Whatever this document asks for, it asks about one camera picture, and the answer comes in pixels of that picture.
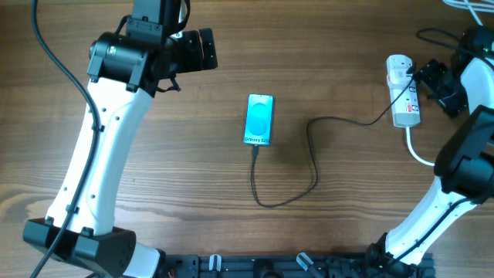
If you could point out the white power strip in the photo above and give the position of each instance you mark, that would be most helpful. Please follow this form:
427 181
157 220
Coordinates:
403 92

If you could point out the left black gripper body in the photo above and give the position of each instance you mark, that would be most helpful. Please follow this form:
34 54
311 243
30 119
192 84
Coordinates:
187 53

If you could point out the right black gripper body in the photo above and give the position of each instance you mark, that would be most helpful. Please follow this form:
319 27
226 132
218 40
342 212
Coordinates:
447 92

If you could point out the teal Galaxy smartphone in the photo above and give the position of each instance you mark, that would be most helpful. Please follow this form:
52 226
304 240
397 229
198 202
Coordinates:
258 120

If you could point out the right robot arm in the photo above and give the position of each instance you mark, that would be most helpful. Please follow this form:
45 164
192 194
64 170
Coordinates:
463 171

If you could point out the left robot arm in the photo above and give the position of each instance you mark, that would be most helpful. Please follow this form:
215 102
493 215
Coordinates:
126 66

